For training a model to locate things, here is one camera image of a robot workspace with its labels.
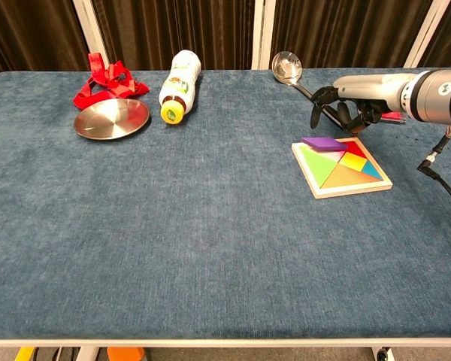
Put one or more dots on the white bottle with yellow cap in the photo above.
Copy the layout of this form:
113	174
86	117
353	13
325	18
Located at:
178	84

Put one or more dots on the stainless steel ladle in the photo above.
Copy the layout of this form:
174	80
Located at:
286	65

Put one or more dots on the white partition frame post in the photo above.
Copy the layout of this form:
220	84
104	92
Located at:
428	34
263	34
92	37

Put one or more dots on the yellow square tangram piece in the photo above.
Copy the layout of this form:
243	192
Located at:
353	161

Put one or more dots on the green triangle tangram piece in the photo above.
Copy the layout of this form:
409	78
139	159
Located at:
317	163

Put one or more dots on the round stainless steel plate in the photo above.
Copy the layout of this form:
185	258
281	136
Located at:
111	119

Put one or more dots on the red triangle tangram piece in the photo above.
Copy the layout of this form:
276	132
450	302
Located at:
356	149

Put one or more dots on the purple tangram piece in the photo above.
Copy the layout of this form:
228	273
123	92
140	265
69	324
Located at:
323	143

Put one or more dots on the orange plastic object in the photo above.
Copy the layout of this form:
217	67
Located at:
126	354

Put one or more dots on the orange triangle tangram piece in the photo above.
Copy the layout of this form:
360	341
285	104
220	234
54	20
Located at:
347	178

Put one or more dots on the yellow floor tape strip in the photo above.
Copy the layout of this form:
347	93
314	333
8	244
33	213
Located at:
24	354

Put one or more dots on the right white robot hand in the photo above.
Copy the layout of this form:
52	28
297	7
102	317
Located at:
372	88

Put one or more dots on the blue table cloth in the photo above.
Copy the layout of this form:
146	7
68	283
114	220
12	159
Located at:
173	233

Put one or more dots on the wooden tangram puzzle tray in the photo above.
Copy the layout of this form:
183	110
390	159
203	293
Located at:
351	191

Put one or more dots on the cyan triangle tangram piece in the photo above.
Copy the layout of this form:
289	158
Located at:
372	171

